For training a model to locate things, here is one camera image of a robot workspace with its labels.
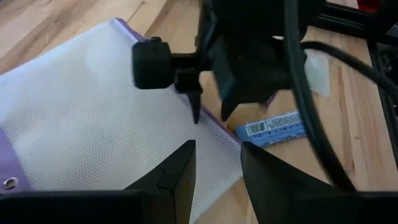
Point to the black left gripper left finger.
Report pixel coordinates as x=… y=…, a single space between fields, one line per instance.
x=93 y=208

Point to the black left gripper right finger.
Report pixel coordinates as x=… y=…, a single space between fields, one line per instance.
x=311 y=208

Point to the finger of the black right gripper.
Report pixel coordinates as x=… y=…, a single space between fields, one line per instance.
x=195 y=105
x=229 y=105

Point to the blue tissue packet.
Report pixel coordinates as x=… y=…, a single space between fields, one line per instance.
x=273 y=130

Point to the white mesh pouch purple trim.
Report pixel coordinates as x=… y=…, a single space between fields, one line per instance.
x=77 y=109

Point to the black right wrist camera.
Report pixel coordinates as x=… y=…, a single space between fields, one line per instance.
x=152 y=62

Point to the black aluminium table frame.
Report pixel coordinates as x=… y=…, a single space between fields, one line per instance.
x=342 y=23

